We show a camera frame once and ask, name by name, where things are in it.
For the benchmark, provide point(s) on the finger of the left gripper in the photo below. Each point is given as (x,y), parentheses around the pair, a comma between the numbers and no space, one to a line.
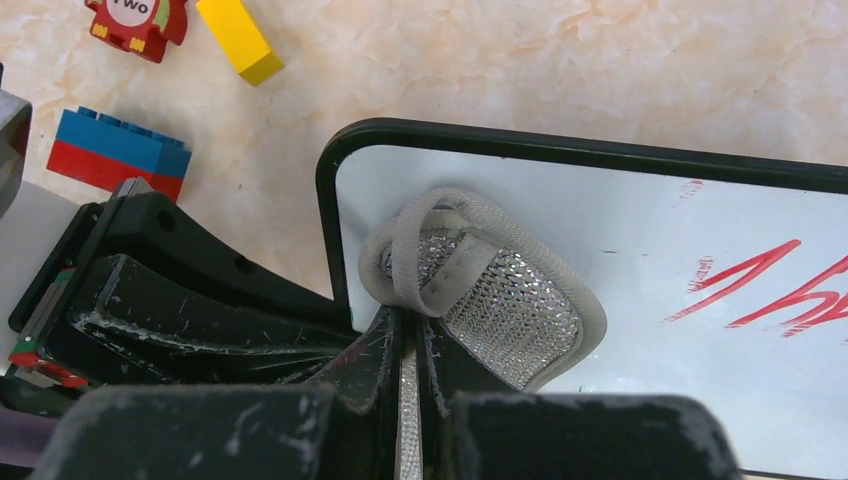
(148,296)

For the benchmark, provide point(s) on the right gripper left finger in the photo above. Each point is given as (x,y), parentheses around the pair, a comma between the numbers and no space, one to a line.
(339,424)

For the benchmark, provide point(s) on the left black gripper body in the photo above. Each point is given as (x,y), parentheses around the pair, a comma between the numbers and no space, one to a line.
(52,363)

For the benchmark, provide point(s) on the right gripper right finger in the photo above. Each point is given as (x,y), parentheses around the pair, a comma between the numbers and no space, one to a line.
(475,426)

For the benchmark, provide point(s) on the small whiteboard with black frame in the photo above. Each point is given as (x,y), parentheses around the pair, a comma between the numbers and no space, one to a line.
(724,278)

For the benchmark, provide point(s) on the red and blue toy brick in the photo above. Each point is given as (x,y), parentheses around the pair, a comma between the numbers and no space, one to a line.
(102,151)

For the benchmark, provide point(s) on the red owl toy block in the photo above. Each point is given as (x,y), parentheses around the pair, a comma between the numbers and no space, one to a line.
(141,27)

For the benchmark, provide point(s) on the yellow toy brick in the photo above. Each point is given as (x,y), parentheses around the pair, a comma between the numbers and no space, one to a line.
(240,38)

